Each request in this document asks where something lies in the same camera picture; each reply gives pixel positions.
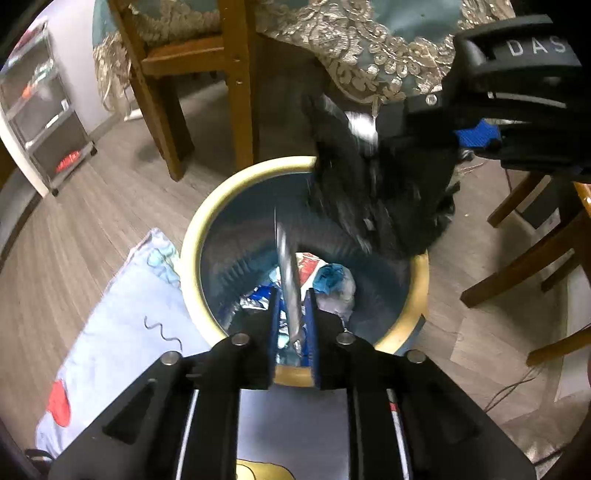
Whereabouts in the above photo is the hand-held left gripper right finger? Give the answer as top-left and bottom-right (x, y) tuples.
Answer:
(302, 288), (539, 480)

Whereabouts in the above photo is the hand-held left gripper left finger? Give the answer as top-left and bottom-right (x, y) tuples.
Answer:
(48, 288), (282, 480)

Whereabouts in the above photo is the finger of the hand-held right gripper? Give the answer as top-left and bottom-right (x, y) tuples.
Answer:
(376, 90), (462, 153)
(454, 118), (505, 153)

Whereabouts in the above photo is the silver foil strip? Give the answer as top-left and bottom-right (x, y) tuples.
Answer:
(273, 202), (306, 352)

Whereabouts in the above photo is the black plastic bag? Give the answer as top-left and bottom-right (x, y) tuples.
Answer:
(301, 93), (463, 258)

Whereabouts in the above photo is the yellow rimmed blue trash bin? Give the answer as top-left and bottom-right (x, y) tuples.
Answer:
(178, 156), (431, 389)

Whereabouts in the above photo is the blue white wrapper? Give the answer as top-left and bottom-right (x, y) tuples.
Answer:
(239, 282), (279, 320)

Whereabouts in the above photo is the clear crumpled plastic wrap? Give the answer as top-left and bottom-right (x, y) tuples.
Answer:
(318, 272), (359, 320)

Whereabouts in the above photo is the teal crumpled wrapper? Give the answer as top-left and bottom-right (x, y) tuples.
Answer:
(313, 263), (345, 295)

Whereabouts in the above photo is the red white wrapper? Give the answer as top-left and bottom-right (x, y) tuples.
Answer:
(294, 250), (327, 288)

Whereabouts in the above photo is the teal lace trimmed tablecloth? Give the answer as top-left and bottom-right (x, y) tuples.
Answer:
(91, 0), (516, 117)

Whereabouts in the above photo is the wooden chair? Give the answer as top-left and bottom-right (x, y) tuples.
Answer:
(460, 170), (591, 366)
(107, 0), (258, 182)

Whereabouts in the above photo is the light blue printed blanket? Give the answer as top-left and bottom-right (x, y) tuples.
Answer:
(34, 226), (352, 480)

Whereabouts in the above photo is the red packet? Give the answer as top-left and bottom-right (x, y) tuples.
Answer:
(54, 149), (87, 175)

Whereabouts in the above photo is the grey wheeled shelf rack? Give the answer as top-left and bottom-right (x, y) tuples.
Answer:
(0, 31), (99, 198)

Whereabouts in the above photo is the black floor cable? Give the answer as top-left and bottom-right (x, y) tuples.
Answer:
(481, 368), (542, 412)

